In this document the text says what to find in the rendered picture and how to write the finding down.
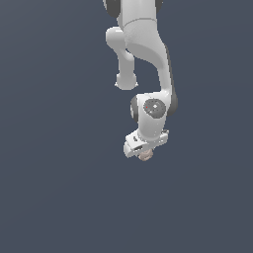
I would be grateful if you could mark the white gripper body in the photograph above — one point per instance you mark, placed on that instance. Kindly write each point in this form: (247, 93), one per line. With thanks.
(141, 142)

